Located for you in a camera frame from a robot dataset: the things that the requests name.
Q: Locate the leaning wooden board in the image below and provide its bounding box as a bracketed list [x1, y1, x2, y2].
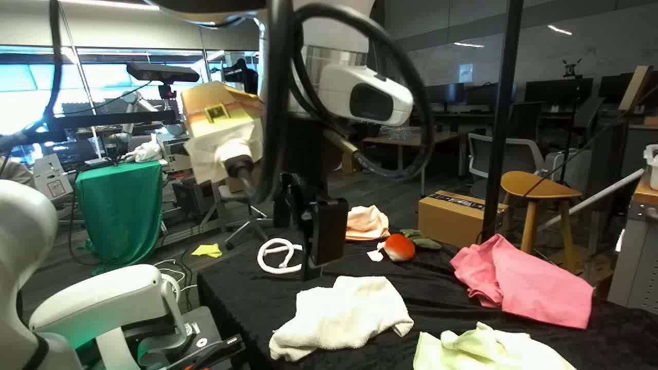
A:
[617, 63, 655, 116]

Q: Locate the white diagonal rod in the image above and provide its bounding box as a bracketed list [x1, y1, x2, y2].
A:
[541, 166, 650, 233]

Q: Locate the wooden office desk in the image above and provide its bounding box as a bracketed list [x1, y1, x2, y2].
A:
[362, 127, 464, 180]

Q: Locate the open brown cardboard box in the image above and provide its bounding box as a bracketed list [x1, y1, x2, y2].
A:
[179, 81, 268, 186]

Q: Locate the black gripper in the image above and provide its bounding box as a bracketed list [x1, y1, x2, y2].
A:
[299, 195, 350, 272]

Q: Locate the white plastic container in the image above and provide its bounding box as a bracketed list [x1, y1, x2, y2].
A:
[641, 141, 658, 194]

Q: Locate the wooden stool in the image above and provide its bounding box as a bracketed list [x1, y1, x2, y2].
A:
[501, 169, 584, 272]

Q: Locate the peach white t-shirt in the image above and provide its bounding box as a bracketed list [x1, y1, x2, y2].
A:
[343, 203, 393, 243]

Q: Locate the pink t-shirt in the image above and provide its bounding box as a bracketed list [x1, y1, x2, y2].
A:
[448, 233, 597, 330]

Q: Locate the black table cloth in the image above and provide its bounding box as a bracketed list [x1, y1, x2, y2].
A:
[195, 223, 658, 370]

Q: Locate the grey cabinet wooden top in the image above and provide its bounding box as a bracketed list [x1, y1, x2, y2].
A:
[604, 172, 658, 316]

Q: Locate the black vertical pole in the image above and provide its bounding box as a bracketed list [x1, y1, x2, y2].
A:
[480, 0, 526, 243]

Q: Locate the cream white towel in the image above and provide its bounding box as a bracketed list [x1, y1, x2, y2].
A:
[268, 273, 415, 363]

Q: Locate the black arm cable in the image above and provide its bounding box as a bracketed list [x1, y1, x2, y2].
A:
[287, 3, 439, 183]

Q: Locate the white rope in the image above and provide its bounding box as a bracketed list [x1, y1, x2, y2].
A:
[256, 237, 304, 277]

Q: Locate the black computer monitor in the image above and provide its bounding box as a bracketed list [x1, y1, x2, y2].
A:
[523, 75, 594, 109]

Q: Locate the brown cardboard box black tape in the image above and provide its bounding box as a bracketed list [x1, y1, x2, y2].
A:
[415, 190, 510, 251]

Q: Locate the pale green white t-shirt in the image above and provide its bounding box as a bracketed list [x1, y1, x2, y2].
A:
[411, 321, 578, 370]

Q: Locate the white frame office chair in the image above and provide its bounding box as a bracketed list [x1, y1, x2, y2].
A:
[467, 131, 548, 180]

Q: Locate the white crumpled cloth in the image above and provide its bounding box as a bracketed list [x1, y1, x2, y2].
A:
[122, 133, 167, 165]

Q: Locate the yellow cloth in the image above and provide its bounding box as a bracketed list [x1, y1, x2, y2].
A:
[190, 241, 226, 260]

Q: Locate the green cloth covered stand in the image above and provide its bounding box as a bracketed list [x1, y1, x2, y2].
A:
[72, 160, 164, 268]

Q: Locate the black stereo camera bar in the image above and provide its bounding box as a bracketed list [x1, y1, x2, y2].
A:
[126, 62, 202, 87]

